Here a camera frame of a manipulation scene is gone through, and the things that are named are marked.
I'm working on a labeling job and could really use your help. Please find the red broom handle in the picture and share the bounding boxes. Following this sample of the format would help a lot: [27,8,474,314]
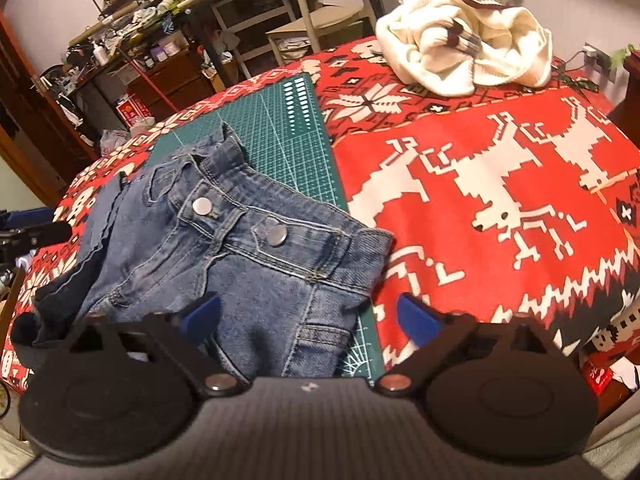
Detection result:
[120,50,178,113]

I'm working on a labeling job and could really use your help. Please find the white wall socket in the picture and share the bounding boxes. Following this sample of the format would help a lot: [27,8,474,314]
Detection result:
[582,45,621,81]

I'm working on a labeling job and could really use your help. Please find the cluttered dark desk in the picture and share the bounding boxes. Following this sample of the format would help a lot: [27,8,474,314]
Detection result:
[67,0,301,91]

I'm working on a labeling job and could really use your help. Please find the green cutting mat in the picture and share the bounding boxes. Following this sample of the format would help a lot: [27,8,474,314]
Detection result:
[172,72,386,378]

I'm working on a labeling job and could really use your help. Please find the cream plastic chair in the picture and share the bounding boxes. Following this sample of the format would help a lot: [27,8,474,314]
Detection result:
[265,0,378,66]

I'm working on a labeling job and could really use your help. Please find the brown wooden door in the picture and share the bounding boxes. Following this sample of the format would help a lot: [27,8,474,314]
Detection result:
[0,10,98,206]

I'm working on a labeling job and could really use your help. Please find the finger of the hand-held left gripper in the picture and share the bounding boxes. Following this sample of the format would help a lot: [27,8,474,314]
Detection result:
[0,208,74,263]

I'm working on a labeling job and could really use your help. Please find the blue denim shorts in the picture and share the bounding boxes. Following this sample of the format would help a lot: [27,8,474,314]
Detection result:
[32,122,396,378]

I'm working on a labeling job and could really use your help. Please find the red printed box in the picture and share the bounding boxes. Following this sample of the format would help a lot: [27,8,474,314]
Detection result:
[116,92,151,128]

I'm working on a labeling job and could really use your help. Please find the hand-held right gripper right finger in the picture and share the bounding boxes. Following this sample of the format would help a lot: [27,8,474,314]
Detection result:
[372,292,556,398]

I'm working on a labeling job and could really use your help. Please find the white knit sweater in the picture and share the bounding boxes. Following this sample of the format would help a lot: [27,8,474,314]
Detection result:
[375,0,553,97]

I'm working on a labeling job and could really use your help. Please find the brown wooden dresser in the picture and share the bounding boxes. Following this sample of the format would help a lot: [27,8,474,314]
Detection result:
[125,50,216,121]

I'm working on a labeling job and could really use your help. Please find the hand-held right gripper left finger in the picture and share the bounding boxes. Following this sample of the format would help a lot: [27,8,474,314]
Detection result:
[67,292,251,401]

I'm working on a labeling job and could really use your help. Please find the red patterned blanket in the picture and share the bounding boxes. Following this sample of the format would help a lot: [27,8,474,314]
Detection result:
[0,37,640,411]

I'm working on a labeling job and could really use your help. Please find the dark wooden nightstand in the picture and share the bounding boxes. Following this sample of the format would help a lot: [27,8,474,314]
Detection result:
[607,52,640,126]

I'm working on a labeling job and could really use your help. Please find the printed plastic bag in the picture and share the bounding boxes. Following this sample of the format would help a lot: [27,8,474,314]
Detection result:
[100,130,132,157]

